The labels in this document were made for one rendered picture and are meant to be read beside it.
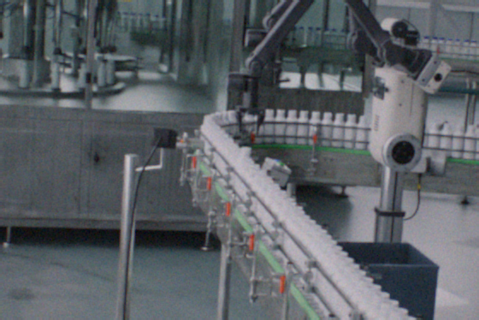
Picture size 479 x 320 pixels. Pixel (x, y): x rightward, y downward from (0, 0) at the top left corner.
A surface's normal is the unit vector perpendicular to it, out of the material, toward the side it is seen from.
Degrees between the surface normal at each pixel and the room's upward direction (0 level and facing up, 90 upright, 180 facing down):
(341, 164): 90
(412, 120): 101
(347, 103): 90
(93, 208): 90
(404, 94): 90
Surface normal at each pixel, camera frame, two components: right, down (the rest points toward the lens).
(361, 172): -0.09, 0.14
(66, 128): 0.22, 0.16
